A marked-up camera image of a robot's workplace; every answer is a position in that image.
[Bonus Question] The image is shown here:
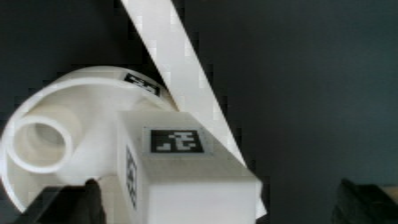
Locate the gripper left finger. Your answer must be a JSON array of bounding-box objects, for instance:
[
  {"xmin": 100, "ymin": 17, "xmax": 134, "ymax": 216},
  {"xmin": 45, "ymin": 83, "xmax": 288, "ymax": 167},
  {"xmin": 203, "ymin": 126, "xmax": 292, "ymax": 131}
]
[{"xmin": 13, "ymin": 179, "xmax": 107, "ymax": 224}]

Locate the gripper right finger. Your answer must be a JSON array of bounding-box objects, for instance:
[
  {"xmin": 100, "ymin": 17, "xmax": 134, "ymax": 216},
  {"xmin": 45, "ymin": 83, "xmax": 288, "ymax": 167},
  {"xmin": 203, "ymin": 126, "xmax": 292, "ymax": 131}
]
[{"xmin": 331, "ymin": 179, "xmax": 398, "ymax": 224}]

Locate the white stool leg with tag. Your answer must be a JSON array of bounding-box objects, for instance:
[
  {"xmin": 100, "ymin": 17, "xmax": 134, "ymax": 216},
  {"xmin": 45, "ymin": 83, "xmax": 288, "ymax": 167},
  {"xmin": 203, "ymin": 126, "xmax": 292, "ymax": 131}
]
[{"xmin": 118, "ymin": 111, "xmax": 262, "ymax": 224}]

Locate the white L-shaped wall fixture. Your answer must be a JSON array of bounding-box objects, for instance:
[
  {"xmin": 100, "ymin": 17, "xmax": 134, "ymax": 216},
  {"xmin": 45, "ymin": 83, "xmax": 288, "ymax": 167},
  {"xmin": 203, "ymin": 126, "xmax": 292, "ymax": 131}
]
[{"xmin": 121, "ymin": 0, "xmax": 267, "ymax": 219}]

